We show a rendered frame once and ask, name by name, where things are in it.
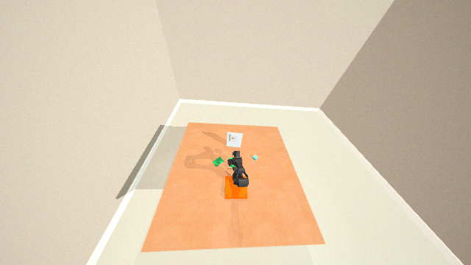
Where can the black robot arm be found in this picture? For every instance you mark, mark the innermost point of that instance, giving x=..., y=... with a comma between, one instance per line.
x=238, y=178

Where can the green flat rectangular plate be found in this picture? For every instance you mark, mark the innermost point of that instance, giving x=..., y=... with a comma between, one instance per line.
x=218, y=161

